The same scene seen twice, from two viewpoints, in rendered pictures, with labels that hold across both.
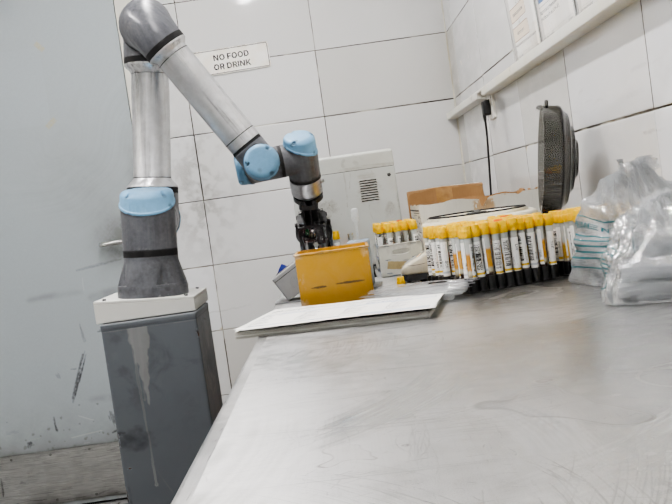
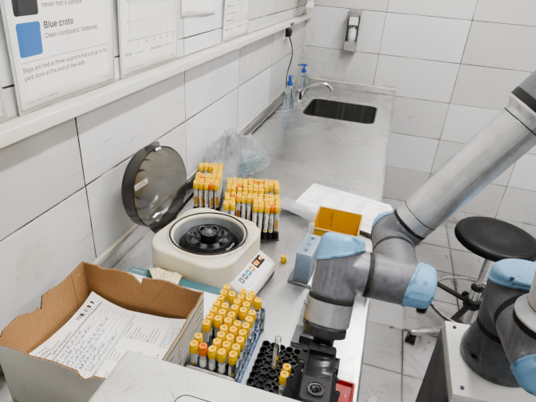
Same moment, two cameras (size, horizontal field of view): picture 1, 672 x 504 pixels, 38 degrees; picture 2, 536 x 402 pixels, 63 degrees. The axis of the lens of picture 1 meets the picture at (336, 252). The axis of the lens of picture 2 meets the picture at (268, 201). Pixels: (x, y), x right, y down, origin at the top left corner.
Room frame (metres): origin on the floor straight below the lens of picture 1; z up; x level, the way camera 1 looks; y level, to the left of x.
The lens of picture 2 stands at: (2.85, 0.07, 1.61)
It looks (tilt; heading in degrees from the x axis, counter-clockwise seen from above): 28 degrees down; 194
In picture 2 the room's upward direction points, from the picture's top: 5 degrees clockwise
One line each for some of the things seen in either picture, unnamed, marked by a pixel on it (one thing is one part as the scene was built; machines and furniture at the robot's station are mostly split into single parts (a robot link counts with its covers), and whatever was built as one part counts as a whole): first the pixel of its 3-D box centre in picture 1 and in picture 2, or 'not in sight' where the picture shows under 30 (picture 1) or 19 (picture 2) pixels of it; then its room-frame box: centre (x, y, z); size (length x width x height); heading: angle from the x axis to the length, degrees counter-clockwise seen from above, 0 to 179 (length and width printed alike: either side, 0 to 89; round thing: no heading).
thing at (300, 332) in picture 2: not in sight; (313, 336); (2.14, 0.02, 0.89); 0.09 x 0.05 x 0.04; 88
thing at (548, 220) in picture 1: (550, 244); not in sight; (1.64, -0.36, 0.93); 0.02 x 0.02 x 0.11
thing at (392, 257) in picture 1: (398, 256); (228, 346); (2.24, -0.14, 0.91); 0.20 x 0.10 x 0.07; 0
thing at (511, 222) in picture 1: (515, 249); not in sight; (1.62, -0.30, 0.93); 0.02 x 0.02 x 0.11
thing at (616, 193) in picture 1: (636, 218); (222, 159); (1.46, -0.46, 0.97); 0.26 x 0.17 x 0.19; 14
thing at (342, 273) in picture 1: (335, 275); (335, 234); (1.75, 0.01, 0.93); 0.13 x 0.13 x 0.10; 89
